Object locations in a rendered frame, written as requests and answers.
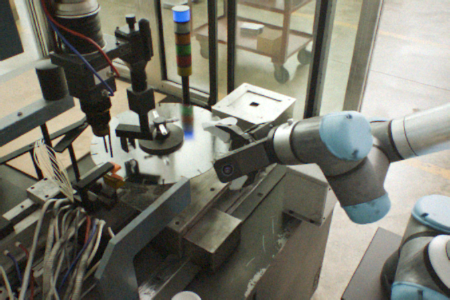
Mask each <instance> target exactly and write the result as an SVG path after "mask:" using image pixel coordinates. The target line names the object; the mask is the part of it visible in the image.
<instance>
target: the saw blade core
mask: <svg viewBox="0 0 450 300"><path fill-rule="evenodd" d="M155 105H156V108H155V109H153V110H151V111H150V112H149V120H150V122H153V119H154V118H155V116H154V114H153V111H157V113H158V115H159V117H164V118H165V119H170V118H173V117H179V121H175V122H171V123H173V124H174V125H177V126H179V127H180V128H181V129H182V130H183V132H184V141H183V143H182V144H181V145H180V146H179V147H178V148H176V149H174V150H171V151H167V152H162V153H155V152H150V151H146V150H144V149H143V148H142V147H141V146H140V145H139V143H138V139H135V146H136V149H133V150H132V151H131V152H128V153H126V152H124V151H123V150H122V149H121V142H120V138H119V137H116V135H115V129H116V127H117V126H118V124H125V125H140V124H139V115H138V114H136V113H135V112H133V111H131V110H126V111H123V112H121V113H119V114H117V115H115V116H114V117H112V119H111V121H110V122H109V125H110V137H111V144H112V154H113V157H110V148H109V142H108V135H107V136H106V137H105V138H106V144H107V148H108V153H106V151H105V147H104V141H103V137H96V136H95V135H94V136H93V138H92V141H91V145H90V152H91V155H92V159H93V161H94V162H95V164H96V165H97V166H98V167H100V166H101V165H103V164H105V163H106V162H107V161H110V162H111V161H112V162H114V163H117V164H119V165H120V166H121V169H120V170H118V171H117V172H116V173H114V174H113V173H111V172H108V173H107V174H112V176H111V177H113V178H115V179H117V180H120V181H124V182H127V183H132V184H138V185H143V182H144V180H146V181H145V183H144V185H163V181H162V180H165V181H164V185H167V184H173V183H177V182H178V181H179V180H180V179H181V177H186V178H188V179H193V178H195V177H198V176H200V175H201V174H202V173H205V172H207V171H208V170H210V169H211V168H213V164H212V163H211V162H213V159H214V158H216V157H219V156H221V155H223V154H226V153H227V151H228V149H229V146H230V140H229V141H228V142H226V143H225V144H224V142H223V141H221V140H220V139H219V138H218V137H217V136H215V135H211V134H210V133H209V132H207V131H204V130H203V128H202V123H203V122H206V121H219V120H221V118H219V117H218V116H216V115H215V114H214V113H212V112H210V111H208V110H206V109H205V110H204V108H200V107H198V106H193V105H188V104H180V103H176V104H175V103H160V106H159V103H157V104H155ZM174 105H175V106H174ZM129 111H130V112H129ZM202 111H203V112H202ZM96 144H97V145H96ZM96 154H98V155H96ZM101 163H102V164H101ZM198 170H200V171H198ZM126 177H127V179H126Z"/></svg>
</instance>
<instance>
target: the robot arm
mask: <svg viewBox="0 0 450 300"><path fill-rule="evenodd" d="M236 122H237V120H236V119H235V118H234V117H228V118H225V119H221V120H219V121H206V122H203V123H202V128H203V130H204V131H207V132H209V133H210V134H211V135H215V136H217V137H218V138H219V139H220V140H221V141H223V142H224V143H226V142H228V141H229V140H232V142H231V150H232V151H231V152H228V153H226V154H223V155H221V156H219V157H216V158H214V159H213V162H212V164H213V167H214V170H215V172H216V175H217V178H218V180H219V181H220V182H221V183H228V182H230V181H232V183H231V184H230V185H229V186H228V187H229V189H230V190H239V189H241V188H245V187H247V186H249V185H251V184H253V183H254V182H255V181H256V180H257V179H258V178H259V176H260V171H261V169H262V168H264V167H268V166H269V165H271V164H273V163H278V164H280V165H305V164H310V163H317V164H318V165H319V167H320V169H321V171H322V172H323V174H324V177H325V178H326V180H327V182H328V184H329V186H330V188H331V189H332V191H333V193H334V195H335V196H336V198H337V200H338V202H339V203H340V207H341V208H343V210H344V212H345V213H346V215H347V216H348V218H349V219H350V220H351V221H352V222H355V223H357V224H367V223H369V224H370V223H373V222H376V221H378V220H380V219H381V218H383V217H384V216H385V215H386V214H387V213H388V211H389V210H390V207H391V203H390V199H389V197H388V192H387V191H386V190H385V189H384V182H385V179H386V174H387V172H388V168H389V166H390V164H391V163H394V162H397V161H402V160H405V159H410V158H413V157H419V156H422V155H427V154H430V153H436V152H439V151H444V150H447V149H450V102H446V103H443V104H440V105H437V106H433V107H431V108H426V109H424V110H420V111H417V112H414V113H411V114H409V115H404V116H401V117H397V118H395V119H391V120H390V119H388V118H386V117H370V118H369V119H367V118H366V117H365V116H364V115H363V114H362V113H360V112H357V111H353V110H351V111H342V112H330V113H327V114H326V115H321V116H318V117H311V118H308V119H302V120H299V121H293V119H288V120H287V123H283V125H279V126H276V125H275V122H274V120H272V121H266V122H263V123H257V124H256V125H255V126H253V127H251V128H249V130H247V131H245V132H242V131H241V130H240V129H239V128H238V127H237V126H235V124H236ZM259 125H262V126H259ZM270 125H272V127H270ZM380 278H381V282H382V286H383V288H384V290H385V292H386V294H387V295H388V296H389V297H390V298H391V300H450V197H447V196H440V195H430V196H424V197H421V198H419V199H418V200H417V201H416V203H415V205H414V207H413V208H412V210H411V215H410V218H409V221H408V222H407V225H406V228H405V230H404V234H403V236H402V240H401V242H400V246H399V247H398V249H397V250H396V251H395V252H393V253H392V254H391V255H390V256H389V257H388V258H387V259H386V261H385V263H384V265H383V267H382V271H381V275H380Z"/></svg>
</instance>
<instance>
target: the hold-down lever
mask: <svg viewBox="0 0 450 300"><path fill-rule="evenodd" d="M139 33H140V36H141V37H142V38H143V48H144V55H145V61H151V50H150V43H149V37H150V35H151V29H150V23H149V20H148V19H147V18H141V19H140V20H139Z"/></svg>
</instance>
